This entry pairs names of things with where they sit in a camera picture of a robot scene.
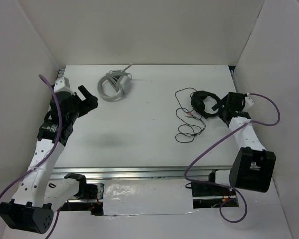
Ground white taped cover plate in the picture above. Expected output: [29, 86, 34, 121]
[103, 179, 194, 216]

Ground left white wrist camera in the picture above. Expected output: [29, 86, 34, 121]
[54, 77, 71, 93]

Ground black headphones with cable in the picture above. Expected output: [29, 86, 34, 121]
[174, 87, 220, 144]

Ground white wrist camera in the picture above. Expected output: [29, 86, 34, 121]
[54, 77, 71, 93]
[243, 93, 254, 112]

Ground purple cable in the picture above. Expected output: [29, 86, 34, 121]
[0, 74, 63, 239]
[184, 92, 281, 223]

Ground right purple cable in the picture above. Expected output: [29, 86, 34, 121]
[184, 92, 281, 223]

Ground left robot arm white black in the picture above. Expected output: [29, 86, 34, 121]
[0, 85, 98, 234]

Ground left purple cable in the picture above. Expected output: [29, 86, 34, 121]
[0, 74, 63, 239]

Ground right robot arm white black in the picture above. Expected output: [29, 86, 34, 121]
[207, 92, 276, 195]

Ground grey white headphone stand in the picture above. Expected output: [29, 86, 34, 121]
[97, 63, 133, 102]

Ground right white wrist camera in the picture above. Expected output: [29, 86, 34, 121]
[243, 93, 254, 112]

